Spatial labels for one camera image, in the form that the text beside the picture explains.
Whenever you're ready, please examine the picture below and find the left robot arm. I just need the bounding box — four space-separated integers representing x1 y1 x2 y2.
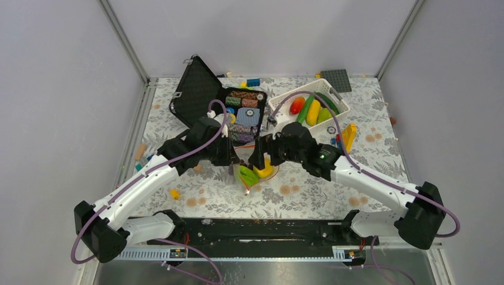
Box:
71 111 239 264

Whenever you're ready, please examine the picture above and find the grey building base plate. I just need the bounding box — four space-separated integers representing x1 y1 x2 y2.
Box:
320 69 352 93

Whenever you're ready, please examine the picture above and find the white perforated plastic basket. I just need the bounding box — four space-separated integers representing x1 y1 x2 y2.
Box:
267 79 350 135

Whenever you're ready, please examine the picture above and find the tan wooden block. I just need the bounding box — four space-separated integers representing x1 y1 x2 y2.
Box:
134 143 147 161

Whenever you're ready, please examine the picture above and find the light green toy pepper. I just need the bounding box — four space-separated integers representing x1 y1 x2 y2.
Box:
238 165 260 188

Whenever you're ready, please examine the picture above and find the green toy apple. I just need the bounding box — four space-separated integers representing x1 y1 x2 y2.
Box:
317 108 332 124

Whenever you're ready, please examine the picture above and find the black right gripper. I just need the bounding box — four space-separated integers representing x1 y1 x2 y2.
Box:
248 132 305 170

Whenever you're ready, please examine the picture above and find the yellow toy corn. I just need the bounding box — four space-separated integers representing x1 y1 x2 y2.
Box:
305 99 321 126

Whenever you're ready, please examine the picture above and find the blue toy brick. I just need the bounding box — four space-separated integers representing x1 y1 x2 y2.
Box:
246 78 261 87

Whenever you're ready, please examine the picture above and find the dark green toy cucumber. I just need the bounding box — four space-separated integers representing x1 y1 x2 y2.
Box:
297 92 339 126

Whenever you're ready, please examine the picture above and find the black poker chip case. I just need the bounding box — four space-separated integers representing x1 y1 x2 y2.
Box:
169 55 267 146

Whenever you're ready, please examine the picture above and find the small yellow toy brick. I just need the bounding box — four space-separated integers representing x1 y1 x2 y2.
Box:
169 189 180 200

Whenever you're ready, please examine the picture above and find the red orange toy mango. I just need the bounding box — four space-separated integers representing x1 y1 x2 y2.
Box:
289 97 305 115

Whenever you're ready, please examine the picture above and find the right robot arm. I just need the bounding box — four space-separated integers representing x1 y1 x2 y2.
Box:
248 122 446 250

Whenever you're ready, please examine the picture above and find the clear zip bag orange zipper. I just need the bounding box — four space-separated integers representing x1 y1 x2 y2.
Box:
222 145 280 197

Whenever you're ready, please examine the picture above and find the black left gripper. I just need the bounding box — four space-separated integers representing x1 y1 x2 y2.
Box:
201 132 241 166

